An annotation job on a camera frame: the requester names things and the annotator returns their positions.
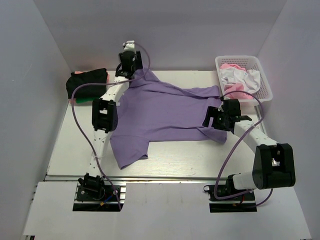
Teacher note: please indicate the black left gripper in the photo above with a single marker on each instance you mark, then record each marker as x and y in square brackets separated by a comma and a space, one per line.
[138, 63]

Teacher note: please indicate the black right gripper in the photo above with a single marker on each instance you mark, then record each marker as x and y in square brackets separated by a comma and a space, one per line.
[214, 112]

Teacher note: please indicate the purple t-shirt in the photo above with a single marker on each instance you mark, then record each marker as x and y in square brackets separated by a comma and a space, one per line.
[151, 110]

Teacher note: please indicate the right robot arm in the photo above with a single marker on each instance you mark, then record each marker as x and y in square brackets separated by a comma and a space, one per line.
[273, 164]

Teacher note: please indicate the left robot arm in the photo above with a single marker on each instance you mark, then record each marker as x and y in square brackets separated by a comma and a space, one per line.
[104, 109]

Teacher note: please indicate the pink garment in basket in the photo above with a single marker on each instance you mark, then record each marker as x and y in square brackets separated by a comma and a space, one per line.
[233, 78]

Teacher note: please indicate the black folded t-shirt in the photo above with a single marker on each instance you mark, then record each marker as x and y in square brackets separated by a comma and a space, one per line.
[86, 83]

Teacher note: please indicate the pink plastic laundry basket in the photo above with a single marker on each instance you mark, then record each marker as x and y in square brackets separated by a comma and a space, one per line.
[264, 94]

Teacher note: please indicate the white garment in basket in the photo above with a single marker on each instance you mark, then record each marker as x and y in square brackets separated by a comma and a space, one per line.
[253, 81]

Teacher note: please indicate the green folded t-shirt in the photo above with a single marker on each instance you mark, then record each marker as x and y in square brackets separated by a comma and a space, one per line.
[83, 100]

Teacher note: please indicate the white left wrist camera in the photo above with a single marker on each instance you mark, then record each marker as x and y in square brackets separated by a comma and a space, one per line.
[129, 46]

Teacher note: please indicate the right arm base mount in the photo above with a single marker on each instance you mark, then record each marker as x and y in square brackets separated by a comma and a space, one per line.
[245, 203]

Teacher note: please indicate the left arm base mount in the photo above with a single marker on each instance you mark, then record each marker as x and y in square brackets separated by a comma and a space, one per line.
[95, 194]

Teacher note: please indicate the aluminium table edge rail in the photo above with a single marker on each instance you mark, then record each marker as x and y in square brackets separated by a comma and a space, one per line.
[129, 178]

